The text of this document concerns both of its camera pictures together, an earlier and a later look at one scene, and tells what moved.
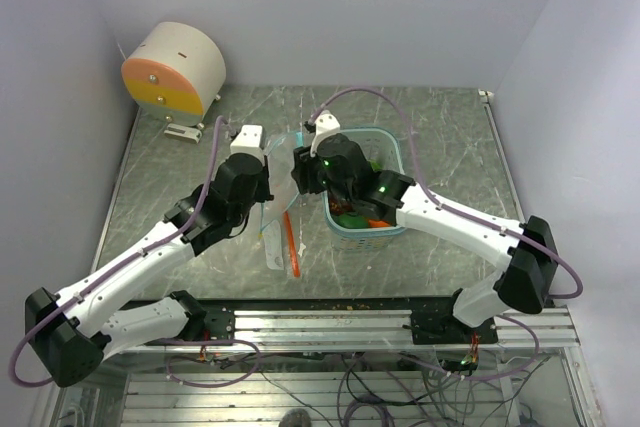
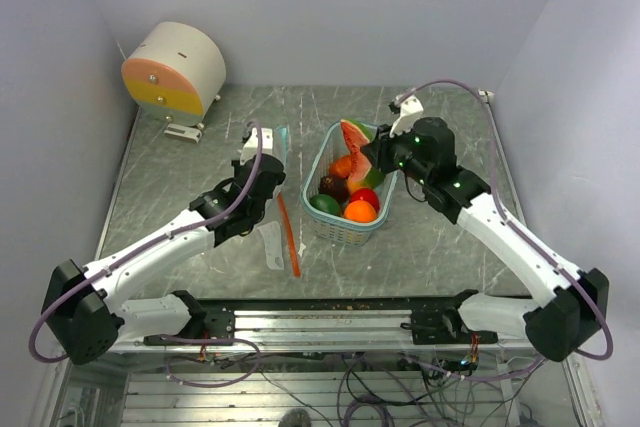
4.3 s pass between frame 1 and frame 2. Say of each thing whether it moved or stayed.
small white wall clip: stayed
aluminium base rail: stayed
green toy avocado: moved
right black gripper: moved
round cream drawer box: stayed
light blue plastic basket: moved
